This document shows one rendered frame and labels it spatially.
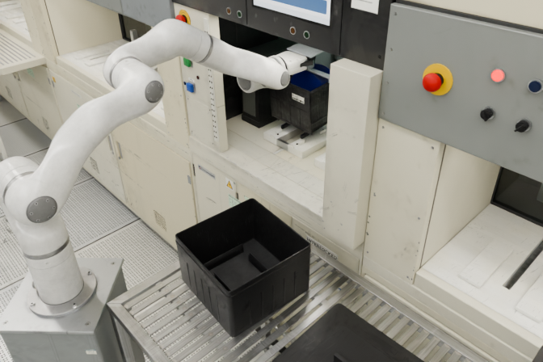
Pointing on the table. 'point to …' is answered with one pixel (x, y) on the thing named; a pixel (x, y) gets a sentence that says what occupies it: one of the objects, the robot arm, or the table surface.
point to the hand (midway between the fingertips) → (306, 54)
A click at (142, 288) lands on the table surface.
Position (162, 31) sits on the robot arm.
